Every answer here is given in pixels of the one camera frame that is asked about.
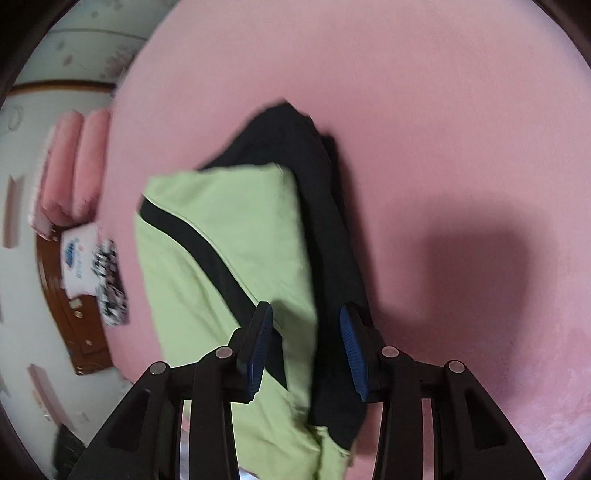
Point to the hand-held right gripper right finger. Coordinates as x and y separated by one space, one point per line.
353 355

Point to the brown wooden headboard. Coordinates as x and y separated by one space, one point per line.
87 341

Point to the white floral wardrobe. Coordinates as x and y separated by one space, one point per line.
83 41

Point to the pink bed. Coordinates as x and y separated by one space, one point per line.
415 115

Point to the black and white printed cloth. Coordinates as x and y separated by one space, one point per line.
111 281

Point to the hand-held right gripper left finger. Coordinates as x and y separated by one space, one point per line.
256 355

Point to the dark object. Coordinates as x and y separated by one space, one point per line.
69 445

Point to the pink folded quilt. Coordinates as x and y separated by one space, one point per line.
69 175

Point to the green and black hooded jacket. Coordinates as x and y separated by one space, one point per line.
221 230

